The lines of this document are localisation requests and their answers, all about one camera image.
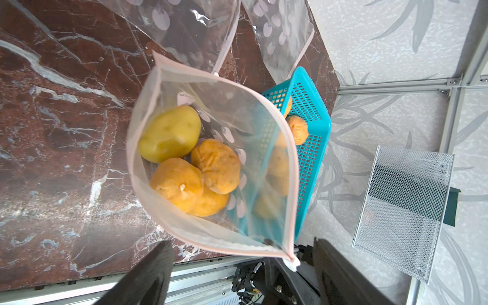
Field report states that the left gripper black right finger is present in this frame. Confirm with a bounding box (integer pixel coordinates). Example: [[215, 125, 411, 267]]
[[313, 238, 392, 305]]

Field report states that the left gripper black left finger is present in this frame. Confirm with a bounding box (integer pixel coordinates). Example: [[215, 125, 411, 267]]
[[96, 241, 174, 304]]

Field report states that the clear dotted zipper bag front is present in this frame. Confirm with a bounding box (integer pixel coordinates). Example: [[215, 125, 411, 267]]
[[126, 53, 300, 271]]

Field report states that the clear dotted zipper bag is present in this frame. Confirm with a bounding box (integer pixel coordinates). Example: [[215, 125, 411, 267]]
[[241, 0, 315, 84], [100, 0, 241, 73], [126, 53, 300, 271]]

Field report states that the green yellow potato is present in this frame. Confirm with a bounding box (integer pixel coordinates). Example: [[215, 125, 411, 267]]
[[138, 105, 202, 163]]

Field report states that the clear dotted zipper bag middle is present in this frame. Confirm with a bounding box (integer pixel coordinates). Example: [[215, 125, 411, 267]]
[[100, 0, 241, 73]]

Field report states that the clear dotted zipper bag back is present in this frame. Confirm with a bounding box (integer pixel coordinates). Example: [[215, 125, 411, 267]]
[[241, 0, 315, 84]]

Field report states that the dark green card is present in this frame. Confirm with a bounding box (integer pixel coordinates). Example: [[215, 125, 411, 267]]
[[443, 187, 461, 227]]

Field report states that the orange potato in basket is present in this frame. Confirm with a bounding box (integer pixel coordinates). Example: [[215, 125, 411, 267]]
[[286, 115, 309, 146]]

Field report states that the teal plastic basket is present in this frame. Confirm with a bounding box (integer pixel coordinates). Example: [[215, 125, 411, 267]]
[[263, 67, 331, 238]]

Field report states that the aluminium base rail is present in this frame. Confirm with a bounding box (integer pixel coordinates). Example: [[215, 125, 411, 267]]
[[1, 256, 257, 304]]

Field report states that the white wire mesh basket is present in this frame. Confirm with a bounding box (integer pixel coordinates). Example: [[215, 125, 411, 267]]
[[352, 146, 454, 283]]

